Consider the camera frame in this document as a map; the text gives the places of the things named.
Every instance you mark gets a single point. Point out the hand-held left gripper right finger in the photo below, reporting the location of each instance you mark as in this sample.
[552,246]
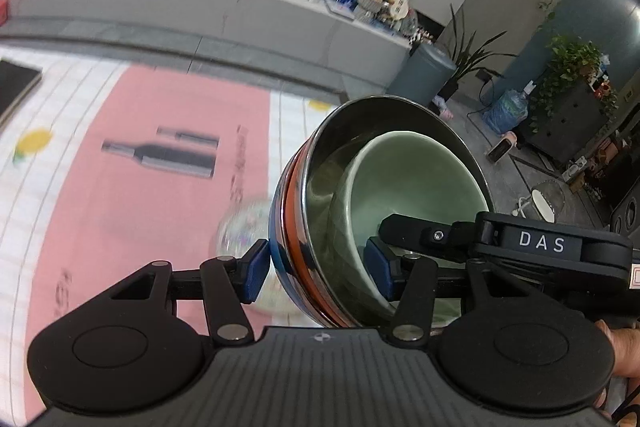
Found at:
[378,272]

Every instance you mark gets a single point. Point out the blue water bottle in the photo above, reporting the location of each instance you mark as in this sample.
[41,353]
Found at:
[506,112]

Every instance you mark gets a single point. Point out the glass plate beaded rim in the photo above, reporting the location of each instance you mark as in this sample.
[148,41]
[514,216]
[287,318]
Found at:
[240,227]

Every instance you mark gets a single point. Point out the pink storage box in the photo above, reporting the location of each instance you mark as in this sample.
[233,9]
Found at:
[3,12]

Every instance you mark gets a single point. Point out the white round hand fan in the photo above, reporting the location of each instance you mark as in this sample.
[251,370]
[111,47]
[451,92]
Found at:
[399,7]

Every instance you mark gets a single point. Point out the person's right hand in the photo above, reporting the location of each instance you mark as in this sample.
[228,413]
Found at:
[625,349]

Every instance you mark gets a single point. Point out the checked lemon tablecloth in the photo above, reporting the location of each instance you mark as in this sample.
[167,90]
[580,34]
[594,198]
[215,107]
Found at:
[65,97]

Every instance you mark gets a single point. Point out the pink placemat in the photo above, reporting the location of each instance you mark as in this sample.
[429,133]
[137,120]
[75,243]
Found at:
[150,217]

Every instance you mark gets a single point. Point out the green ceramic bowl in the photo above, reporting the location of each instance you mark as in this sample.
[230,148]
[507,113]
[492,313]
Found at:
[415,177]

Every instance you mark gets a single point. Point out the blue steel bowl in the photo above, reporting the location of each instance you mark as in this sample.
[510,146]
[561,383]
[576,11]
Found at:
[278,217]

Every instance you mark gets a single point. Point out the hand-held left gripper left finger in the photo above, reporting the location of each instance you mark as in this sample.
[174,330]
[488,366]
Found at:
[257,269]

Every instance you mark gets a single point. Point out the pink space heater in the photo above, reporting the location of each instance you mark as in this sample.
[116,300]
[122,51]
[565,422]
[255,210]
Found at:
[502,148]

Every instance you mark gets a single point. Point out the leafy green plant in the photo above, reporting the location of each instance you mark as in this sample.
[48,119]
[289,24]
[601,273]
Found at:
[570,62]

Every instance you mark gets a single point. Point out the long-leaf potted plant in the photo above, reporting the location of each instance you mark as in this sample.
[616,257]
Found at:
[470,52]

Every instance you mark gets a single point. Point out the orange steel bowl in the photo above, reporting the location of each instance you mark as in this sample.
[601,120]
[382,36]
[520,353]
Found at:
[325,167]

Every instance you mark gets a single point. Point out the dark cabinet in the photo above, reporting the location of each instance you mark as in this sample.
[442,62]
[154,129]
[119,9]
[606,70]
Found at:
[570,127]

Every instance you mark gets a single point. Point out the decorated display plate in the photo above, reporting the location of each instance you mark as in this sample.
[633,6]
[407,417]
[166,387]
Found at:
[410,14]

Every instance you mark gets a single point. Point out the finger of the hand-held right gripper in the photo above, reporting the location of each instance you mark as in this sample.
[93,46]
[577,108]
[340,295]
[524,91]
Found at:
[425,234]

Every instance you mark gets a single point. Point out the grey trash can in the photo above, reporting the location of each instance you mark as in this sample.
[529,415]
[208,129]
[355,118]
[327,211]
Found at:
[422,74]

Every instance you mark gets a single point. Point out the black book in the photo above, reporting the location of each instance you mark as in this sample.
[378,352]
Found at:
[15,87]

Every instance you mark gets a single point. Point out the grey laptop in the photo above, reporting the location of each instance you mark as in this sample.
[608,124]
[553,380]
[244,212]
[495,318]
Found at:
[341,7]

